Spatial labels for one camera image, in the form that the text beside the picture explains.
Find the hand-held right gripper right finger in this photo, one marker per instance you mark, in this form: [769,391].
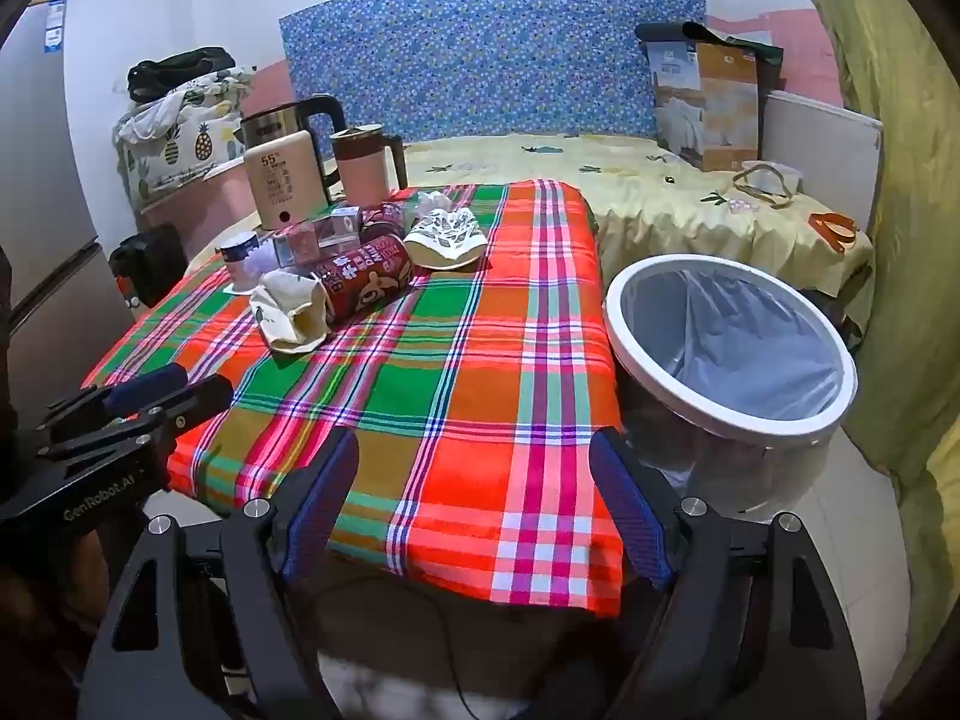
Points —
[628,510]

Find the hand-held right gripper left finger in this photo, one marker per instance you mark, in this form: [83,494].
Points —
[322,499]

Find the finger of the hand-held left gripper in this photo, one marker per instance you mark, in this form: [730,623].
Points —
[202,397]
[150,386]

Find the white round trash bin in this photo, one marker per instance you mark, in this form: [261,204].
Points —
[750,474]

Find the white yogurt cup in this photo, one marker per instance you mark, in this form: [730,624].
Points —
[238,251]

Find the red cartoon snack can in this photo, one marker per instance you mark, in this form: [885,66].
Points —
[367,277]

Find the white foam fruit net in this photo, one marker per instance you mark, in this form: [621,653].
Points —
[446,236]

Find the grey trash bag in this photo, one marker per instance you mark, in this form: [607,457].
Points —
[750,345]

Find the crumpled cream paper cup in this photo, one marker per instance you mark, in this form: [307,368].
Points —
[289,311]

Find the black backpack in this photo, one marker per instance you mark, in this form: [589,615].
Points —
[150,262]

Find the plaid tablecloth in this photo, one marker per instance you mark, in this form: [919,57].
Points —
[450,390]

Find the pink storage box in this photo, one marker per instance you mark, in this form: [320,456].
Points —
[217,202]

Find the beige rounded appliance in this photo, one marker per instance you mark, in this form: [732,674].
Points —
[285,180]

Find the grey refrigerator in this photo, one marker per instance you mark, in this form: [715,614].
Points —
[45,165]

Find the brown snack wrapper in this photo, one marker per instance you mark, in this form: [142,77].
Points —
[384,221]

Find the pineapple print cloth bundle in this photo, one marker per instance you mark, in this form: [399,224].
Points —
[187,135]

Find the pink mug with brown lid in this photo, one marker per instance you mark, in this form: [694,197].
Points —
[360,172]

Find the stainless steel kettle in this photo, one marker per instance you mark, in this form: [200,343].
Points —
[270,124]

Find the crumpled white tissue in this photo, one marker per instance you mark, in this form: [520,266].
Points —
[433,202]

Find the black bag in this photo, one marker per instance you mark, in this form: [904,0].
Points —
[180,71]

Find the bed with yellow sheet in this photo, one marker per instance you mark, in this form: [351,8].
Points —
[675,187]

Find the blue refrigerator sticker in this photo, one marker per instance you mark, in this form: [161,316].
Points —
[54,26]

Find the white panel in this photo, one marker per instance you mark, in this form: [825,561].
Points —
[817,157]

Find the printed cardboard box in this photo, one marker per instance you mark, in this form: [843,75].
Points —
[697,112]

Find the yellow curtain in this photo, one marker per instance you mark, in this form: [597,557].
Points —
[900,165]

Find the blue floral headboard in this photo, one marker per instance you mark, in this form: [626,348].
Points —
[487,52]

